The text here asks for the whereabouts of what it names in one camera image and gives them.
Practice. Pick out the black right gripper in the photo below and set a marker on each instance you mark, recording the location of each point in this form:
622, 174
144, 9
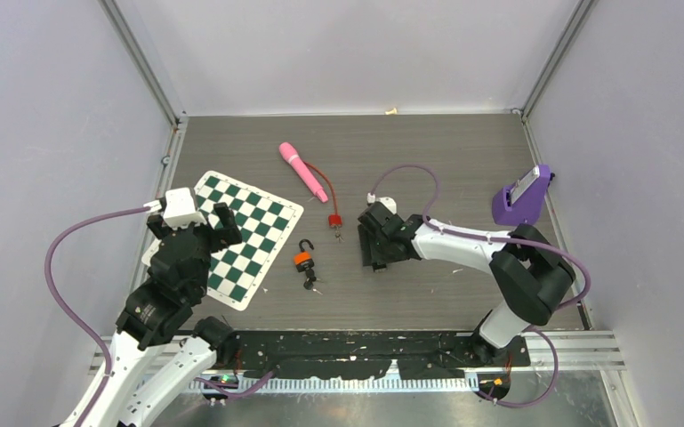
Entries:
370, 252

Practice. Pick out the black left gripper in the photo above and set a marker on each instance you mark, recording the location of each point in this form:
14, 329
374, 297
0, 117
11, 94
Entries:
229, 233

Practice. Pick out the red cable padlock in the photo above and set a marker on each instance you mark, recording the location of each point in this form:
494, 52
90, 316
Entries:
334, 219

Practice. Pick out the orange black padlock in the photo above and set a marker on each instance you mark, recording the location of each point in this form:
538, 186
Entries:
303, 260

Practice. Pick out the black headed keys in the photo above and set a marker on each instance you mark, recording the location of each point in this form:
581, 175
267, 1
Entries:
310, 281

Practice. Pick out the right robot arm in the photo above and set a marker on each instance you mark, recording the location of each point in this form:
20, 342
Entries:
532, 278

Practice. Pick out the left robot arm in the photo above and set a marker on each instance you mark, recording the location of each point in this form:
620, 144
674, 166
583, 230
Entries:
121, 394

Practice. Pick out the green white chessboard mat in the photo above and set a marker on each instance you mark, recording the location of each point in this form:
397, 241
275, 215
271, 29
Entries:
265, 220

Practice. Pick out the pink toy microphone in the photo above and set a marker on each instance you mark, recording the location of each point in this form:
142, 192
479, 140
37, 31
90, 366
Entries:
289, 153

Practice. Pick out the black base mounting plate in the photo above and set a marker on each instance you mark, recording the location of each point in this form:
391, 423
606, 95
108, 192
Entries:
361, 355

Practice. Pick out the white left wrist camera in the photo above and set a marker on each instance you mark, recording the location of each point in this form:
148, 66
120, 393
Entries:
178, 208

